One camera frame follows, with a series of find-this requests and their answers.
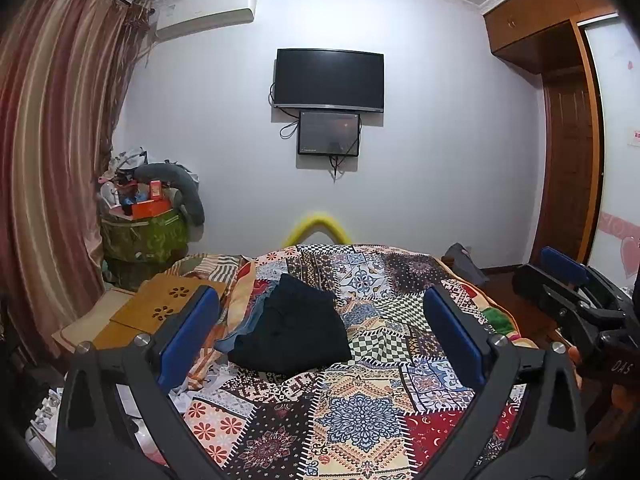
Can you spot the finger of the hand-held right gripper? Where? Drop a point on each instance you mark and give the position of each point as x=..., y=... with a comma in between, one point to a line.
x=545, y=292
x=565, y=262

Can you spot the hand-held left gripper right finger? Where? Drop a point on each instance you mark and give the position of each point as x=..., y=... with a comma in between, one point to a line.
x=452, y=340

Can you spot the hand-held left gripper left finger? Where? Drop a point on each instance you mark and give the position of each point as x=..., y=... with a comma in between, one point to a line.
x=192, y=330

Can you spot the black pants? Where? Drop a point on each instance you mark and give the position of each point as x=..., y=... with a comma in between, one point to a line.
x=300, y=300

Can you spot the folded dark teal pants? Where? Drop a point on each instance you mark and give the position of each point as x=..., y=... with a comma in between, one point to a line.
x=290, y=355

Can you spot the wooden lap desk board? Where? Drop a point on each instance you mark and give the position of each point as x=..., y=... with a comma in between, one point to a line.
x=150, y=305

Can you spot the folded blue jeans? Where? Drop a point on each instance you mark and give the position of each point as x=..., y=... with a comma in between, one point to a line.
x=245, y=325

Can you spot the striped orange cloth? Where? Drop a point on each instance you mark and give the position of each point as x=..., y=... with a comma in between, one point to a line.
x=215, y=265

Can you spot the grey folded cloth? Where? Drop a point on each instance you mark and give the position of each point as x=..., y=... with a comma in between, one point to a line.
x=462, y=262

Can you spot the brown wooden door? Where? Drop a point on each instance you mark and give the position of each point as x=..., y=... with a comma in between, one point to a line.
x=570, y=175

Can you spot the brown cardboard box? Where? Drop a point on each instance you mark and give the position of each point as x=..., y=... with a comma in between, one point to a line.
x=95, y=325

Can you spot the green cloth-covered bin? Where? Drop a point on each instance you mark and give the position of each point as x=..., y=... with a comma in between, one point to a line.
x=145, y=240

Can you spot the white wardrobe sliding door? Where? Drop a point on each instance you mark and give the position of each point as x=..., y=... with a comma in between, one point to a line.
x=617, y=160

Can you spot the patchwork printed blanket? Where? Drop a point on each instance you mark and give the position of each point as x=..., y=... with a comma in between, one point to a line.
x=360, y=410

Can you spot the orange box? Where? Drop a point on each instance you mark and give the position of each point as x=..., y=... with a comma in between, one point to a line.
x=150, y=209

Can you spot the grey long pillow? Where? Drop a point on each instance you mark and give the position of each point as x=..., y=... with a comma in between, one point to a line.
x=190, y=190

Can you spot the small red box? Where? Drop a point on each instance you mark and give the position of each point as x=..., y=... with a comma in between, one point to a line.
x=156, y=190

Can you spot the yellow foam tube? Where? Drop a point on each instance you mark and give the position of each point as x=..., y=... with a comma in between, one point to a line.
x=317, y=222

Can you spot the striped pink curtain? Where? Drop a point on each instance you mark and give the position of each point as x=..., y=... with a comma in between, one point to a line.
x=55, y=135

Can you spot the wooden overhead cabinet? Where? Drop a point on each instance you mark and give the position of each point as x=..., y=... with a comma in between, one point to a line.
x=540, y=15

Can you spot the white air conditioner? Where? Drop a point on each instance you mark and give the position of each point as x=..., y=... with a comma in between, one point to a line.
x=200, y=12

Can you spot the small wall monitor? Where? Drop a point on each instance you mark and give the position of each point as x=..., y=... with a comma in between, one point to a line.
x=329, y=132

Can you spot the black wall television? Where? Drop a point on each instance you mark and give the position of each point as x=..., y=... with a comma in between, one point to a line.
x=330, y=80

